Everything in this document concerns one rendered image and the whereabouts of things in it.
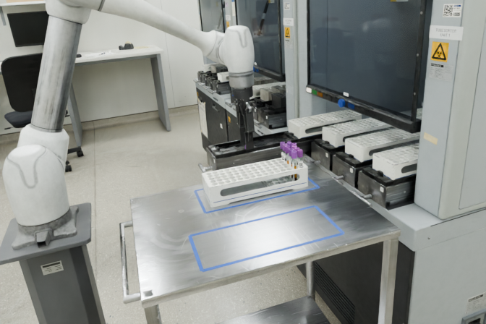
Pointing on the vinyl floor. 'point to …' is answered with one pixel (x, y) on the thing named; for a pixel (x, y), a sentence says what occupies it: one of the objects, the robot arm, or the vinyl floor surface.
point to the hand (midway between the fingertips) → (246, 139)
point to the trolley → (252, 244)
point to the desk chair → (24, 91)
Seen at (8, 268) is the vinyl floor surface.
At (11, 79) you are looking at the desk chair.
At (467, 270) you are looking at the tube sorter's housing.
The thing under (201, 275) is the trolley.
